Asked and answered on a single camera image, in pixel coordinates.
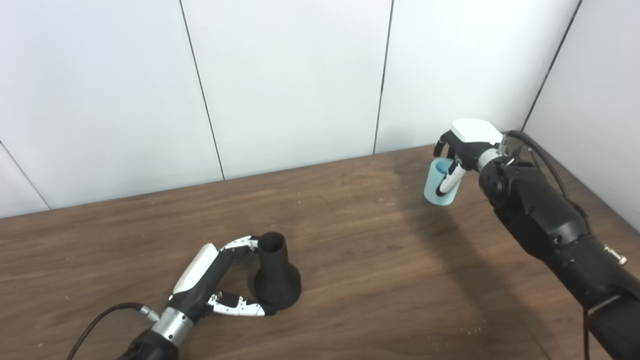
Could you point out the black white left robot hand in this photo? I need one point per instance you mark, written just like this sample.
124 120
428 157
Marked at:
200 285

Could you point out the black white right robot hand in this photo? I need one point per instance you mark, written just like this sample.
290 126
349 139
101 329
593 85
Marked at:
472 145

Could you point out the black flared nozzle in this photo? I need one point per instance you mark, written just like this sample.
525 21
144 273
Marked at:
276 280

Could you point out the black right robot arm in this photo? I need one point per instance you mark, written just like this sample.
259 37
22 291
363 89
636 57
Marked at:
555 230

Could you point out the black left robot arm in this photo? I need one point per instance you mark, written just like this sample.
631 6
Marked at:
155 340

